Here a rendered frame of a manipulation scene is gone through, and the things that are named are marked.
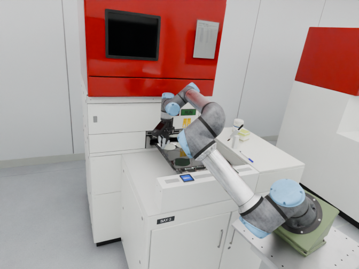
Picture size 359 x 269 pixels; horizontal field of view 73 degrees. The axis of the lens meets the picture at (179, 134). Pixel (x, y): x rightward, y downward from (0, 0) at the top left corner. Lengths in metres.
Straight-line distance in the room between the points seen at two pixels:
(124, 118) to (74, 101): 1.54
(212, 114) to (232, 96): 2.77
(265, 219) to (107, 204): 1.19
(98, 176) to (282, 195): 1.17
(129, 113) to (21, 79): 1.68
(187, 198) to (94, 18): 1.01
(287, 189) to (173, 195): 0.49
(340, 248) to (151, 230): 0.83
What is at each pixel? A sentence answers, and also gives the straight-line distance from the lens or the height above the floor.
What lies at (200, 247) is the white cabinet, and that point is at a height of 0.52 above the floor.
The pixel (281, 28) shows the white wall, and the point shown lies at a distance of 4.10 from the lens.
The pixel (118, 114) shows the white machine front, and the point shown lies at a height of 1.10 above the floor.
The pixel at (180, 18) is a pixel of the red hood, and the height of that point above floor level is 1.68.
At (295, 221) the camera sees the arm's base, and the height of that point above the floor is 0.94.
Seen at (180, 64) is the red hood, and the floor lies 1.43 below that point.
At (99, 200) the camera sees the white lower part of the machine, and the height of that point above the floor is 0.47.
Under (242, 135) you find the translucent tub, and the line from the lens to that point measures 1.68.
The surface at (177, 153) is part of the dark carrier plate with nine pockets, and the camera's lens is 1.55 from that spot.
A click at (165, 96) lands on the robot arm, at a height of 1.26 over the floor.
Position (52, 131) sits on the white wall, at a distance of 3.18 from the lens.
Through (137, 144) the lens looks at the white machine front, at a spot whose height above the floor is 0.88.
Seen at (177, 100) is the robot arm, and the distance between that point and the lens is 1.35.
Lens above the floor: 1.60
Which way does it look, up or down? 22 degrees down
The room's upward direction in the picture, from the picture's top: 6 degrees clockwise
